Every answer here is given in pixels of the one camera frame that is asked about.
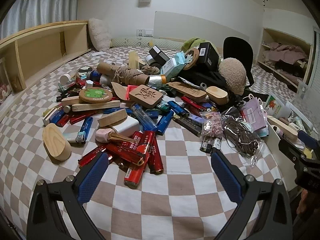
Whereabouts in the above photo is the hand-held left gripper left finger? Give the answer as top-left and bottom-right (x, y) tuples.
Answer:
(26, 151), (110, 240)

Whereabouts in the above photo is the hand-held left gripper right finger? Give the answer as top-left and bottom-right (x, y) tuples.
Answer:
(210, 149), (294, 240)

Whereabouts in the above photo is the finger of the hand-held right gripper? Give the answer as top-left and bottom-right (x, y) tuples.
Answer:
(278, 137), (308, 165)
(298, 131), (320, 153)

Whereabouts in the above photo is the white storage container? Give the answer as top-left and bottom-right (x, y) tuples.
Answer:
(265, 100), (320, 199)

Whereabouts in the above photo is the oval wooden block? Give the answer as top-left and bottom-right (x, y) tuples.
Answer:
(42, 123), (72, 161)

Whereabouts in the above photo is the person's right hand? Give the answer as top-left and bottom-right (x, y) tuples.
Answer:
(297, 188), (310, 216)

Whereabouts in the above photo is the rectangular wooden block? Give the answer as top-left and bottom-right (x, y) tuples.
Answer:
(267, 117), (300, 142)

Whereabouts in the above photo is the green and orange printed box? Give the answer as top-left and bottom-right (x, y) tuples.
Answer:
(264, 93), (292, 118)

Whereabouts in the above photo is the small pink case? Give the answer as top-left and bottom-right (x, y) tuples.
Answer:
(95, 128), (116, 143)

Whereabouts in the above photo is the purple gift bag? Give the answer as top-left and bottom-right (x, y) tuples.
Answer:
(239, 97), (268, 137)

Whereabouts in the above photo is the bag of pink beads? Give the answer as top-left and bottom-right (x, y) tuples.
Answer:
(201, 112), (223, 137)

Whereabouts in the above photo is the gold metal sticks bundle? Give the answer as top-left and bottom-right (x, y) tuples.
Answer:
(107, 132), (135, 143)

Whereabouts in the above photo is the pile of lighters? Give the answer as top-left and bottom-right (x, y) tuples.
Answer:
(42, 79), (223, 189)

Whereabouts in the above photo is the checkered bed sheet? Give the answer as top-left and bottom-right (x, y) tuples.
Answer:
(0, 44), (300, 240)

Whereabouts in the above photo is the white charger adapter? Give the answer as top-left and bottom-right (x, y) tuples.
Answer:
(112, 116), (140, 137)

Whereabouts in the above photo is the trapezoid wooden block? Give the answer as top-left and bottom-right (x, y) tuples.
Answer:
(97, 108), (128, 128)

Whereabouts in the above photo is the long wooden stick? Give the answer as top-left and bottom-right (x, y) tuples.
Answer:
(72, 100), (121, 112)

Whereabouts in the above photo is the silver harmonica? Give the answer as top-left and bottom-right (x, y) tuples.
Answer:
(42, 107), (58, 127)

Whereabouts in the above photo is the rounded wooden brush block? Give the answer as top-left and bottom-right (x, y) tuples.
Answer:
(206, 86), (229, 106)

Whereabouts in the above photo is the round wooden frog coaster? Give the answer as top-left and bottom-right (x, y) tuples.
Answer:
(78, 87), (111, 104)

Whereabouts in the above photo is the pink clothes heap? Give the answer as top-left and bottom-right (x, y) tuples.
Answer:
(262, 42), (308, 68)

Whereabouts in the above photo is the long carved wooden plaque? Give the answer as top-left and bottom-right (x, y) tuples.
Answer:
(167, 81), (208, 101)

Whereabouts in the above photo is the beige fuzzy plush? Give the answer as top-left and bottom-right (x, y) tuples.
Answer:
(218, 57), (247, 96)

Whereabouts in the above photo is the leaf-shaped wooden spatula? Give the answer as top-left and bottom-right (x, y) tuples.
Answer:
(111, 82), (128, 98)

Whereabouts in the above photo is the carved wooden tag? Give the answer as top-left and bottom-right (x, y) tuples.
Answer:
(128, 85), (164, 109)

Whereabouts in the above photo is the black bag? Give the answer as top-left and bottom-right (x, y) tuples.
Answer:
(179, 67), (228, 93)

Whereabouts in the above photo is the small white jar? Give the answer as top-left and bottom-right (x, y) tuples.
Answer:
(60, 73), (72, 86)

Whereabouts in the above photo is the wooden clothes shelf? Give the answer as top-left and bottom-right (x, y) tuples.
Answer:
(257, 27), (314, 92)

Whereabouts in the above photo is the round cartoon face tin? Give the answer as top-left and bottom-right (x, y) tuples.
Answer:
(75, 66), (92, 79)

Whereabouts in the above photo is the cardboard tube with twine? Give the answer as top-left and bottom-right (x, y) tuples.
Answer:
(97, 62), (151, 86)

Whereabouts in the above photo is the silver roll with orange end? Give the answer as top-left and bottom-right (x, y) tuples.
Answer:
(148, 74), (167, 86)

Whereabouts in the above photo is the black carton box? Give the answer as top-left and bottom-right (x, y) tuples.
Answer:
(199, 42), (221, 71)

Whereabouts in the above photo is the light blue carton box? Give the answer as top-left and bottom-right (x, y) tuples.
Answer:
(161, 52), (187, 80)

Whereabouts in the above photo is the round wooden cartoon coaster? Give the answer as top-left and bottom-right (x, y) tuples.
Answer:
(183, 47), (200, 70)

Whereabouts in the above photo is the upright pale wooden block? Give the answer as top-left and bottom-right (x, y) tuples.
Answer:
(128, 50), (139, 69)

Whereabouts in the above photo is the silver tape roll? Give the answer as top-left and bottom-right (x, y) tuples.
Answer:
(145, 55), (161, 67)

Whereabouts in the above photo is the green plush toy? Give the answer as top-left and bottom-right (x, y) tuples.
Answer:
(181, 37), (208, 53)

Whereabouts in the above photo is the black and white box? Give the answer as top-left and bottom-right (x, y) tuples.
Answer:
(148, 45), (171, 63)

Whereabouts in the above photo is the wooden bedside shelf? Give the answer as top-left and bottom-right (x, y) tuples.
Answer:
(0, 20), (92, 120)

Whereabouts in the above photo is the white fluffy pillow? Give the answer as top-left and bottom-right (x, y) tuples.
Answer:
(88, 17), (112, 51)

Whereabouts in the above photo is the white headboard panel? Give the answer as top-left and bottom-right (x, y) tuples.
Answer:
(154, 11), (251, 48)

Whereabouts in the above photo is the white curtain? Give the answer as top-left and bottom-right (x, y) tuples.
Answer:
(0, 0), (80, 40)

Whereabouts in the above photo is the bag of brown cord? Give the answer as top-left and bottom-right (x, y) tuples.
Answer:
(221, 107), (263, 167)

